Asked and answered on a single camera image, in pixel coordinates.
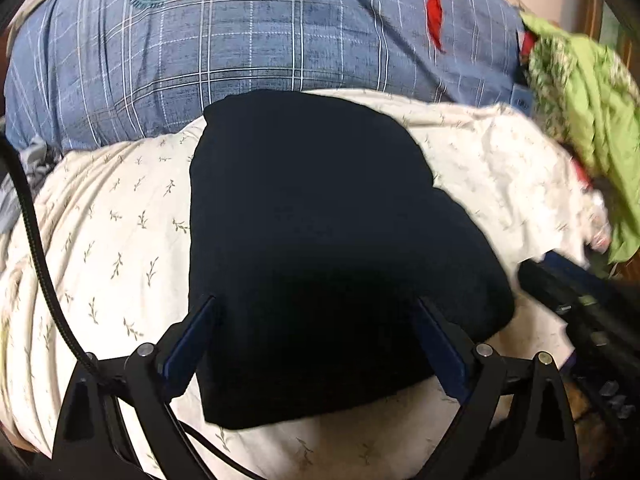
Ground black thin cable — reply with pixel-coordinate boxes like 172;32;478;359
0;131;262;480

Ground red ribbon strip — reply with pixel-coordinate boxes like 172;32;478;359
426;0;445;52

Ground cream leaf-print bedsheet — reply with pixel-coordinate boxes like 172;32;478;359
1;89;611;479

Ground green patterned garment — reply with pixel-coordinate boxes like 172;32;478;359
521;13;639;263

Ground light grey-blue cloth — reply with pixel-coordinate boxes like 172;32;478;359
0;136;62;234

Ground dark navy garment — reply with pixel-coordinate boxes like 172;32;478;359
189;90;515;430

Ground blue plaid pillow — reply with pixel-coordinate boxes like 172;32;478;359
4;0;533;152

